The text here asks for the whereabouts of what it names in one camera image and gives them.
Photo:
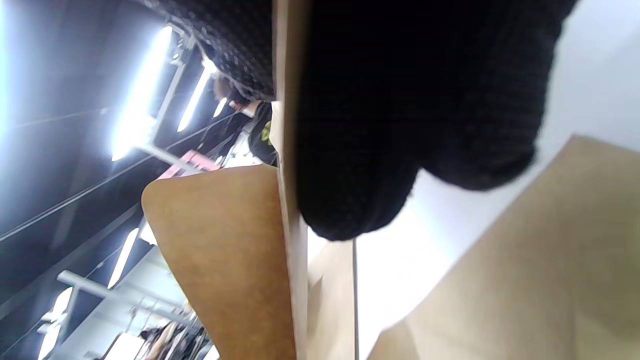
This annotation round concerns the person's right hand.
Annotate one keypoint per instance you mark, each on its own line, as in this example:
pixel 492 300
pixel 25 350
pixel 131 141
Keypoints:
pixel 400 100

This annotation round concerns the brown paper envelope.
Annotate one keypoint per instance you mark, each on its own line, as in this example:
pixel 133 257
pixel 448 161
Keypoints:
pixel 332 310
pixel 225 250
pixel 540 270

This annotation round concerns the long ceiling light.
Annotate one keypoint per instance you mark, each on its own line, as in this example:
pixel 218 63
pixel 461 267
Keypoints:
pixel 54 325
pixel 142 95
pixel 196 97
pixel 122 259

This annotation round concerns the pink hanging sign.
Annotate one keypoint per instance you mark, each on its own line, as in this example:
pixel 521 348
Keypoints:
pixel 192 161

